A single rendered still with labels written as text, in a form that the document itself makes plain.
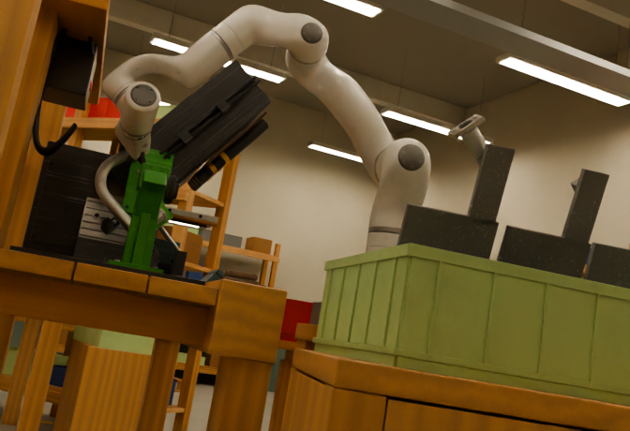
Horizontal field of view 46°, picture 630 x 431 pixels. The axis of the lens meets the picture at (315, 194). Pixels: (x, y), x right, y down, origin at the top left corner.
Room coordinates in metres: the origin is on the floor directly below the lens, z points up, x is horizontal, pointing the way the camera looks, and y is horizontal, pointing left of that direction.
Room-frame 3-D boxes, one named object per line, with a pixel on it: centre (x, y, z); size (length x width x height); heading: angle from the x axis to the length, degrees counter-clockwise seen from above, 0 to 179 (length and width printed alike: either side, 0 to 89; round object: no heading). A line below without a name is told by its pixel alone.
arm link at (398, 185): (1.81, -0.21, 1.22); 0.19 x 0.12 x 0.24; 5
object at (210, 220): (2.27, 0.49, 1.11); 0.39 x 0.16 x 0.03; 106
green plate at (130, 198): (2.11, 0.48, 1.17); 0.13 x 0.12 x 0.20; 16
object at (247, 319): (2.24, 0.29, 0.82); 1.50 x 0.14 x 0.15; 16
